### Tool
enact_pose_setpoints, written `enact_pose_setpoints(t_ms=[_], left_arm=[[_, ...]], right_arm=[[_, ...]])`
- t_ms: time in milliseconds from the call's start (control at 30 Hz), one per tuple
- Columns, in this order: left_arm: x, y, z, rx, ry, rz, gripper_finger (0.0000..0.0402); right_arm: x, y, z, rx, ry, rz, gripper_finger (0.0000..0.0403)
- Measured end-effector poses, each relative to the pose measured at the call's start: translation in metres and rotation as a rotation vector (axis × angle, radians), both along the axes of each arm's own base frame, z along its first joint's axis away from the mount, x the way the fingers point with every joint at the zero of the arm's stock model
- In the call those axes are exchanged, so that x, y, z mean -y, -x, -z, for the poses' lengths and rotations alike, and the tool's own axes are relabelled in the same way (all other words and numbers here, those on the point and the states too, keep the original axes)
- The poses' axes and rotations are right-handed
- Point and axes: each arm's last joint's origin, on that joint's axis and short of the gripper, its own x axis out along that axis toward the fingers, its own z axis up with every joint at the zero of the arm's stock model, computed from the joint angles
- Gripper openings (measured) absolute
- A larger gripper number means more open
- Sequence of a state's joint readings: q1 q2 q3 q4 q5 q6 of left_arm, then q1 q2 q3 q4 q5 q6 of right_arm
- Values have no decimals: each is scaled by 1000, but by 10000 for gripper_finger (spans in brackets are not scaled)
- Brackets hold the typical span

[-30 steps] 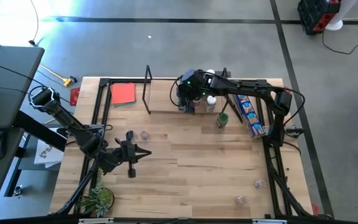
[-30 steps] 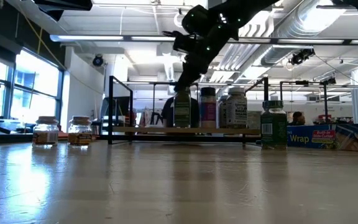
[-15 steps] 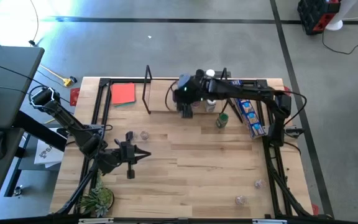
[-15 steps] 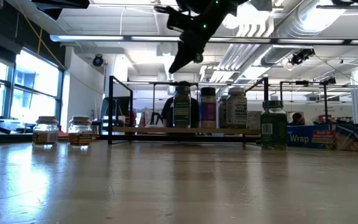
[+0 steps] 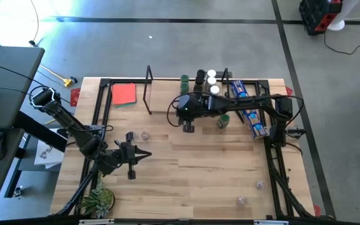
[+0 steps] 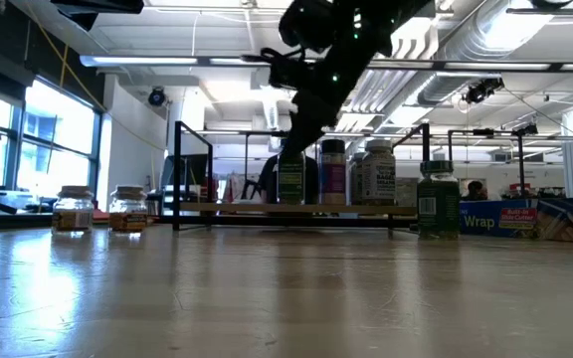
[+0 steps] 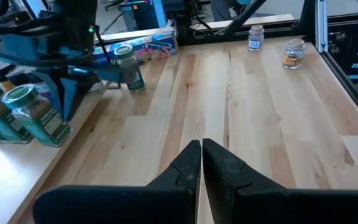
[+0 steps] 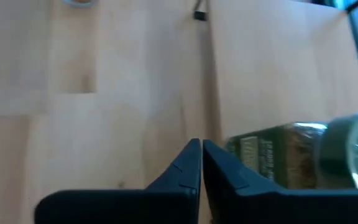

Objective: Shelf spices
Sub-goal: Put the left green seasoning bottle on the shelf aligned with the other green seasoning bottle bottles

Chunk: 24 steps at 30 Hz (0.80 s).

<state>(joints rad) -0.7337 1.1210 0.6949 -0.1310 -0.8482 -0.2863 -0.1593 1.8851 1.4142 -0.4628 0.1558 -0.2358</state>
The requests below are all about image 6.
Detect small silver ventilation duct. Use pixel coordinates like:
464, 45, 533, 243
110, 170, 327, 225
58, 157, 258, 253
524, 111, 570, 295
418, 72, 504, 108

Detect white ceiling pipes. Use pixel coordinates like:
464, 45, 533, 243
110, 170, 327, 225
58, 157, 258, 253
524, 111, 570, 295
348, 24, 440, 118

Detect large silver ventilation duct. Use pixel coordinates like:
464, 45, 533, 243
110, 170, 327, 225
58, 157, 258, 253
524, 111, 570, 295
435, 0, 541, 64

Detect wooden shelf black metal frame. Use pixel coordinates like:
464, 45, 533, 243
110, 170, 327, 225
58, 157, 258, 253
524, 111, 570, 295
171, 120, 431, 235

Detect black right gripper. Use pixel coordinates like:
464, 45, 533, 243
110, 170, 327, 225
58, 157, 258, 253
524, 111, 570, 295
266, 47, 352, 159

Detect garlic powder bottle purple label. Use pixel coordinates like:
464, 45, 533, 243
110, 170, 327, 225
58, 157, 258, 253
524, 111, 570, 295
318, 138, 347, 206

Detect small glass jar cork lid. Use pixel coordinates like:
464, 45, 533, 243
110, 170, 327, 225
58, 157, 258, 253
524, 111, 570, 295
51, 185, 96, 236
107, 185, 148, 236

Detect large window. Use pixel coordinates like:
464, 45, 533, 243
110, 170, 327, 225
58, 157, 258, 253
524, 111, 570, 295
0, 79, 103, 200

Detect blue plastic wrap box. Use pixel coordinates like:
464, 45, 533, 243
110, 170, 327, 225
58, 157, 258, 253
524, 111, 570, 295
459, 197, 573, 245

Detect person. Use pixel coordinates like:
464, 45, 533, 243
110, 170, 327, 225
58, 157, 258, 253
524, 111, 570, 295
465, 179, 487, 202
258, 153, 320, 205

